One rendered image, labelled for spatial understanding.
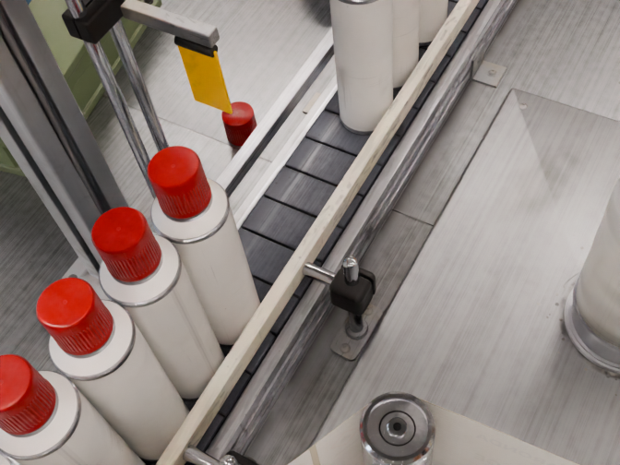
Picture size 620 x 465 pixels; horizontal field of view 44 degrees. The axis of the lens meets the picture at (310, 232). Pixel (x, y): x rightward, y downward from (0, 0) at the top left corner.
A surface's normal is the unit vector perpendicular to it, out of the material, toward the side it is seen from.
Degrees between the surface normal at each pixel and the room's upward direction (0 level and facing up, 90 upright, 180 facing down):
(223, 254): 90
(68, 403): 42
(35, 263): 0
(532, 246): 0
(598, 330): 90
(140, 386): 90
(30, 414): 90
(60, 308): 3
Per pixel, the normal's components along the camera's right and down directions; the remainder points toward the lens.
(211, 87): -0.49, 0.75
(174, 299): 0.76, 0.50
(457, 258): -0.09, -0.55
